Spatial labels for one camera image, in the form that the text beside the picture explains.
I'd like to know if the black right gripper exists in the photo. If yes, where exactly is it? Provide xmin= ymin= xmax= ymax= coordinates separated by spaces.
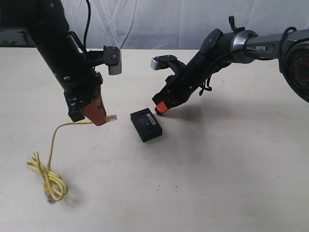
xmin=152 ymin=74 xmax=203 ymax=114

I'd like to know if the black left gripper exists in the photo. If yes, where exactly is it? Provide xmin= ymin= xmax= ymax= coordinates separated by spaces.
xmin=63 ymin=72 xmax=107 ymax=126

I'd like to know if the small black box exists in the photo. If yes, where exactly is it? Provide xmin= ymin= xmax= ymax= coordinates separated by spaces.
xmin=130 ymin=108 xmax=163 ymax=143

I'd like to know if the yellow ethernet cable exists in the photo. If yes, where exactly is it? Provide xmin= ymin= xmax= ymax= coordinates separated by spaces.
xmin=25 ymin=114 xmax=118 ymax=202

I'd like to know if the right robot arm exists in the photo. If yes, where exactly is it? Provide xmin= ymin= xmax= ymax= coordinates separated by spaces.
xmin=151 ymin=27 xmax=309 ymax=116

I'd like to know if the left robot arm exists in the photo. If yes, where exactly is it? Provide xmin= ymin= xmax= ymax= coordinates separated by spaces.
xmin=0 ymin=0 xmax=107 ymax=126

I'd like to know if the white backdrop curtain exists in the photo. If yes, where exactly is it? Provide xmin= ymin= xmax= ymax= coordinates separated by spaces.
xmin=63 ymin=0 xmax=309 ymax=50

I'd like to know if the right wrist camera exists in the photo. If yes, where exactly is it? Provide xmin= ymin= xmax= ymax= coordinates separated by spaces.
xmin=150 ymin=55 xmax=181 ymax=71

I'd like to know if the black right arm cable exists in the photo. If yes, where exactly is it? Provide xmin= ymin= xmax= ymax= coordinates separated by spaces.
xmin=197 ymin=15 xmax=309 ymax=96

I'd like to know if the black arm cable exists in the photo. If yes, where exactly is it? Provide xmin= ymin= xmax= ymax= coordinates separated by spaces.
xmin=82 ymin=0 xmax=92 ymax=53
xmin=197 ymin=15 xmax=309 ymax=96

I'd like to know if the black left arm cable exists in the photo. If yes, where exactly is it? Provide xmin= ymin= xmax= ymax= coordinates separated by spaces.
xmin=82 ymin=0 xmax=92 ymax=53

